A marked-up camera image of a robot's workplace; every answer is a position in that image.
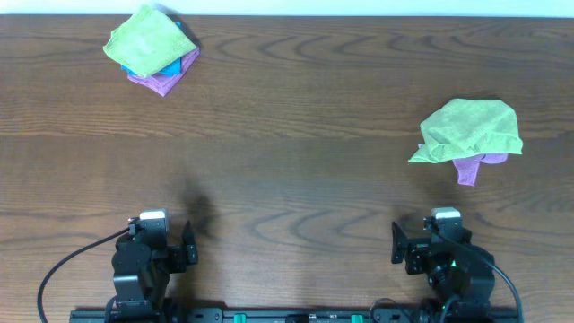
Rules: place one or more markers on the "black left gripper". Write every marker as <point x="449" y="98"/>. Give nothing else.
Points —
<point x="180" y="257"/>

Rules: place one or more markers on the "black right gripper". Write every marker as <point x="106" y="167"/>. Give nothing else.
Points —
<point x="413" y="253"/>

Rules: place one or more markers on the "green microfiber cloth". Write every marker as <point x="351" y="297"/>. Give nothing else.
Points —
<point x="465" y="128"/>

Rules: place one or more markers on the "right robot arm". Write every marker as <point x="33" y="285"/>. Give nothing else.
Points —
<point x="460" y="280"/>

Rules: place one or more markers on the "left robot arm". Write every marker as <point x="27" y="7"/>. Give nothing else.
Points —
<point x="143" y="264"/>

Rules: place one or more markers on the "crumpled purple cloth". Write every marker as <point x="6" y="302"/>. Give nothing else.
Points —
<point x="467" y="168"/>

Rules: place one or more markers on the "folded purple cloth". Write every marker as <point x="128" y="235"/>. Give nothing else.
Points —
<point x="163" y="84"/>

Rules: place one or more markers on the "folded blue cloth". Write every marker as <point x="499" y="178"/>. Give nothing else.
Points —
<point x="171" y="68"/>

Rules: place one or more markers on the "folded green cloth on stack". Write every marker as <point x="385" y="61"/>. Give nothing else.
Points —
<point x="148" y="40"/>

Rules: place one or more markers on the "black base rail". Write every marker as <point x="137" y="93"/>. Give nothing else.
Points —
<point x="216" y="315"/>

